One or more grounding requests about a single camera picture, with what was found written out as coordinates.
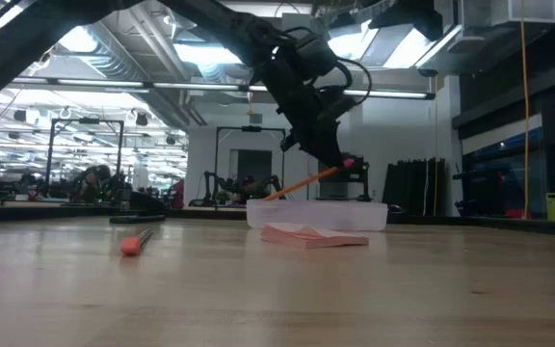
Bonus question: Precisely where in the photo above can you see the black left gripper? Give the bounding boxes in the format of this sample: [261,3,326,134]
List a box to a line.
[257,33,357,169]

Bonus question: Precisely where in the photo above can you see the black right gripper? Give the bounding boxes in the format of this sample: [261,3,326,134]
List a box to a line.
[367,0,446,42]

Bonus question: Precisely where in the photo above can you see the orange pencil pink eraser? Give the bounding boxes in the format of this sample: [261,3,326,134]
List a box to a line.
[263,157,357,202]

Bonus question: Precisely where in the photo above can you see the pink sticky note pad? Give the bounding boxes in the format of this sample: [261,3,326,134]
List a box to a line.
[259,222,371,251]

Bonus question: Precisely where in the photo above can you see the dark pen orange cap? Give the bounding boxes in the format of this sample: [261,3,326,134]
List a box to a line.
[119,226,155,257]

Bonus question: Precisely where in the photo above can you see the black background equipment stand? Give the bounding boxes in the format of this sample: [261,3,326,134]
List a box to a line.
[317,153,373,203]

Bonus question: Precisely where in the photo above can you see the clear pencil box pink lid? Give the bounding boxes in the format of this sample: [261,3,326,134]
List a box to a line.
[245,198,390,232]

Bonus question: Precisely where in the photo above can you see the black folded panels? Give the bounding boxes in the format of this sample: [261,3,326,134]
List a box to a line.
[382,157,448,218]

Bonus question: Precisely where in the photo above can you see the black background robot arms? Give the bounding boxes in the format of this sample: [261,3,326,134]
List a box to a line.
[201,170,284,208]

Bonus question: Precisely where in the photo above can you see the long ceiling light bar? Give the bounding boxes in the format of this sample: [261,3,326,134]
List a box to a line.
[9,76,436,101]

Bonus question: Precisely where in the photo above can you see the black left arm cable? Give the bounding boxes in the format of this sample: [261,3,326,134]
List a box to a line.
[332,56,373,108]

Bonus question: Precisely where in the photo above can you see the black background station frame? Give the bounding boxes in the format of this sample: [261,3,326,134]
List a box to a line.
[213,124,289,204]
[44,117,125,204]

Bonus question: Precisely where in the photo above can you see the thin yellow hanging cord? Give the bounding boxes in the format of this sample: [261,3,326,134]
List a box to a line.
[432,75,440,216]

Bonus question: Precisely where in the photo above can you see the thick yellow hanging cable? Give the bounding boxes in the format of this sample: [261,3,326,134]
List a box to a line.
[518,0,533,221]

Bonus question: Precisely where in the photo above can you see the black aluminium table frame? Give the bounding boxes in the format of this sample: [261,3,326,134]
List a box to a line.
[0,200,555,238]

